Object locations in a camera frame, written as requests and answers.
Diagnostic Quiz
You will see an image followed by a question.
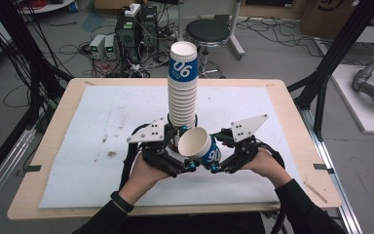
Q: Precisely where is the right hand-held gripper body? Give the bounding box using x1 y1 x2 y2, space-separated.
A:
222 113 270 175

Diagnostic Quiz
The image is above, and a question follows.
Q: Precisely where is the stack of white paper cups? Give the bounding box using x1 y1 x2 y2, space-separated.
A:
167 40 200 149

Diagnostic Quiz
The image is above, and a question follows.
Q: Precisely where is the white metal stand leg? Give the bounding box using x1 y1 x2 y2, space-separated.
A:
228 0 246 61

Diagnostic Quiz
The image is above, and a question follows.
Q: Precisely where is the blue banded paper cup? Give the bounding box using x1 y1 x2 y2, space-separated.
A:
177 126 223 171

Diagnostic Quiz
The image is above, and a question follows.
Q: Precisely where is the grey bench power supply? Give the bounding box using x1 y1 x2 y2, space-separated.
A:
89 33 107 60
104 34 118 59

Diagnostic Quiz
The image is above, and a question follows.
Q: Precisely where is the brown cardboard box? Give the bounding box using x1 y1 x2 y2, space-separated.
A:
299 0 362 41

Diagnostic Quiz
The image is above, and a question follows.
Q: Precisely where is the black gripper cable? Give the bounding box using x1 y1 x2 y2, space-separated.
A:
119 124 151 193
255 141 287 234

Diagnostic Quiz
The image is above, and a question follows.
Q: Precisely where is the person's left hand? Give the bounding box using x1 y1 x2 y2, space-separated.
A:
118 154 171 207

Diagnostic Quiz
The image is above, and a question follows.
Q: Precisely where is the white power adapter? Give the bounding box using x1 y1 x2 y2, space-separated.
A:
124 3 142 19

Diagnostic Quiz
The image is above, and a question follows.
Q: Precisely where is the white table mat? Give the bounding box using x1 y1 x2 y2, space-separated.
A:
38 85 298 210

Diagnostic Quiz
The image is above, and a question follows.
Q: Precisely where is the black round stool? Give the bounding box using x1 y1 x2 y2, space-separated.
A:
184 18 232 79

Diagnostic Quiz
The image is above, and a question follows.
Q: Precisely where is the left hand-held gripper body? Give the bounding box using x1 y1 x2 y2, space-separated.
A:
126 117 189 178

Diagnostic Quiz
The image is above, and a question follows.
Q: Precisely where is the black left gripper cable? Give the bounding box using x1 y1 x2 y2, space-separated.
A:
119 124 151 193

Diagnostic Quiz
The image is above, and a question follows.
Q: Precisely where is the black frame post with cables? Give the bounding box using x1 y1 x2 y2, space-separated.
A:
0 0 74 193

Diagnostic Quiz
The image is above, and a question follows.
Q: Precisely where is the white floor platform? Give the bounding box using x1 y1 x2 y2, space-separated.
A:
330 63 374 137

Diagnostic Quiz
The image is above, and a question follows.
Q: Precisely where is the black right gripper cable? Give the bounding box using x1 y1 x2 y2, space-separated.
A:
255 141 287 234

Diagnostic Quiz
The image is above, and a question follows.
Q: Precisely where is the black computer tower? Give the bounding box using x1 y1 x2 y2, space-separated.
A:
114 14 141 65
138 5 160 54

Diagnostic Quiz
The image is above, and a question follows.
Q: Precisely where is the black wristband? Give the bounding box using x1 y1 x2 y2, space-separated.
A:
109 190 135 215

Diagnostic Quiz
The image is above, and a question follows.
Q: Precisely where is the thin wooden strip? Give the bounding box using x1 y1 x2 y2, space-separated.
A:
303 180 328 205

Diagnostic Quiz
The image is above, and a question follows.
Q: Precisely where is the person's right hand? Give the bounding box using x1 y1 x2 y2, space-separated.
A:
242 147 293 189

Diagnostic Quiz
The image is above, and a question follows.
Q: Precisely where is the aluminium frame rail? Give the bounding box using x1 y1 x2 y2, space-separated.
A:
299 106 365 234
0 126 37 217

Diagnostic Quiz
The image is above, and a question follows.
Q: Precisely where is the tangle of floor cables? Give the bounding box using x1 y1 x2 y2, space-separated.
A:
236 16 326 57

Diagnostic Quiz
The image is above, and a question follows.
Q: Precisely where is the black tape strip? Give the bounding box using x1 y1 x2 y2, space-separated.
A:
313 163 335 175
23 164 43 173

